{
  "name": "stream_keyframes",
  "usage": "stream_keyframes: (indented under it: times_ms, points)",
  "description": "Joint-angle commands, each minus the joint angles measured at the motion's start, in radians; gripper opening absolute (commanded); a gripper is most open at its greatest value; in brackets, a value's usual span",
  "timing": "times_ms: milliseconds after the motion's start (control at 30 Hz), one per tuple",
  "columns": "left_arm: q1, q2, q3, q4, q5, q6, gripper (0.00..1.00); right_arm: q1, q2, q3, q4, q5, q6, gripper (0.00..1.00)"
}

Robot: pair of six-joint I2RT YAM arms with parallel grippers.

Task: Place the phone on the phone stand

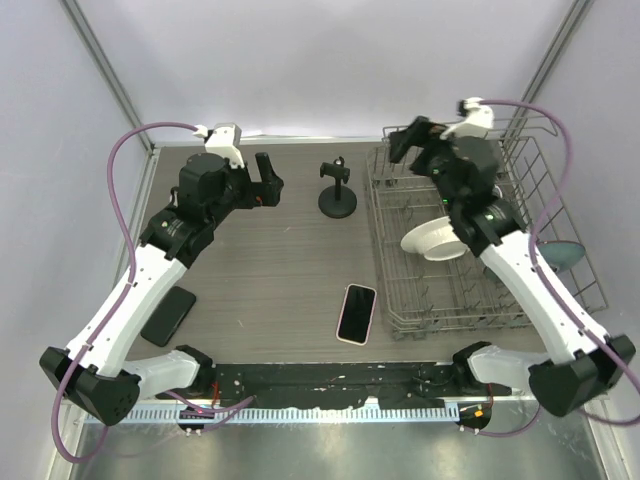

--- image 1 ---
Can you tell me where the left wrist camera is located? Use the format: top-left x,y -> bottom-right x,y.
193,123 -> 245,169

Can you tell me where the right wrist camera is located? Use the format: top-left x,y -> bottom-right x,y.
440,97 -> 495,140

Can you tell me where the metal wire dish rack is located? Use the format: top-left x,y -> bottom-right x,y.
365,115 -> 608,342

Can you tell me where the white slotted cable duct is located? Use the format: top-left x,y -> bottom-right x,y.
122,403 -> 459,425

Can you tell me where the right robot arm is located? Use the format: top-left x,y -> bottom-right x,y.
388,116 -> 636,417

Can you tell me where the black phone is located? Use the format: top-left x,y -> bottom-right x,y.
140,286 -> 196,347

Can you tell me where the black round-base phone stand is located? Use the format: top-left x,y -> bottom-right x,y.
318,156 -> 357,219

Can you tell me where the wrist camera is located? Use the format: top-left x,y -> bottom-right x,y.
193,123 -> 245,169
440,97 -> 495,140

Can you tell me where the white bowl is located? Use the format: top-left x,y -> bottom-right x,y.
400,216 -> 469,262

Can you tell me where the blue-green plate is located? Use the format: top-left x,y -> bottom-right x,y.
537,240 -> 586,273

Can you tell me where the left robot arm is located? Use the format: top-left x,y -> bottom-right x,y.
39,152 -> 284,426

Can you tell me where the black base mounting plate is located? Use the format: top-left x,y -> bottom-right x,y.
177,362 -> 511,410

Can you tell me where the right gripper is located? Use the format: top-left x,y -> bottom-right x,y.
386,116 -> 461,213

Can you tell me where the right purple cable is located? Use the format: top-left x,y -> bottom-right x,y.
462,98 -> 640,436

